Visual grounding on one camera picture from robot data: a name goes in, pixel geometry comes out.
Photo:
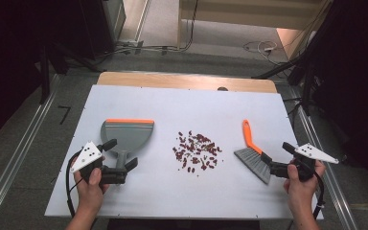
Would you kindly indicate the pile of red beans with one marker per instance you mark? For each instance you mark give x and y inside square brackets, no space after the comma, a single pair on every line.
[196,150]

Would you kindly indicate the person's right hand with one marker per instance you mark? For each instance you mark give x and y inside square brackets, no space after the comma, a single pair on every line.
[302,195]

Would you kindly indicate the brown cardboard panel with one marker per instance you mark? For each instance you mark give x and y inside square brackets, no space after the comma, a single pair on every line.
[289,41]

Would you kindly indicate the black curtain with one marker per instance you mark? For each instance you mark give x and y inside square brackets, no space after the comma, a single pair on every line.
[354,80]
[9,57]

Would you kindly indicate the white board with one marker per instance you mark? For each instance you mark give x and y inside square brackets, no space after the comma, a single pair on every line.
[179,105]

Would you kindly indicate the aluminium floor rail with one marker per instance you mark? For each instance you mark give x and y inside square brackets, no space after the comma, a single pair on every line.
[326,159]
[19,150]

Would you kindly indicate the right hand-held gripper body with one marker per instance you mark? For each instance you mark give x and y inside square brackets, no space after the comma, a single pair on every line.
[310,153]

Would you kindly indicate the grey cabinet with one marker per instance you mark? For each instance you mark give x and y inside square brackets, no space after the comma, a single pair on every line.
[115,16]

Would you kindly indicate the wooden table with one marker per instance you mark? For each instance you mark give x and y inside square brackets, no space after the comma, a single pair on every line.
[185,81]

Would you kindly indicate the grey dustpan with orange edge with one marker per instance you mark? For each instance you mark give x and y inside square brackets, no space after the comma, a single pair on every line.
[127,134]

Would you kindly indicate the light wooden furniture frame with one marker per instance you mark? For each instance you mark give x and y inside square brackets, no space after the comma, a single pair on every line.
[246,16]

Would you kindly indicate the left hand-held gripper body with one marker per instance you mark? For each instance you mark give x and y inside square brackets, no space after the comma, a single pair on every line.
[87,156]

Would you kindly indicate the person's left hand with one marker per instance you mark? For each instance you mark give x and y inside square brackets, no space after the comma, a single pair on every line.
[89,195]

